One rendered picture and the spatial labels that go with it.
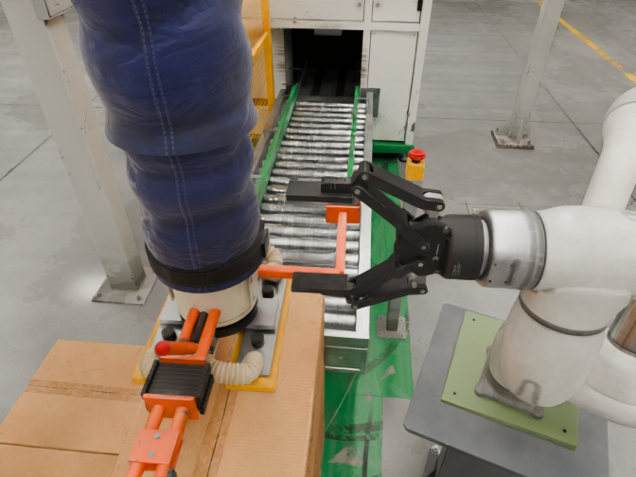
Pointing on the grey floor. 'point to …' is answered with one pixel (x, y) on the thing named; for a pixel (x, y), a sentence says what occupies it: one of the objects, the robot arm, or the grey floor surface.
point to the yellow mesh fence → (265, 59)
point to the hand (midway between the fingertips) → (299, 239)
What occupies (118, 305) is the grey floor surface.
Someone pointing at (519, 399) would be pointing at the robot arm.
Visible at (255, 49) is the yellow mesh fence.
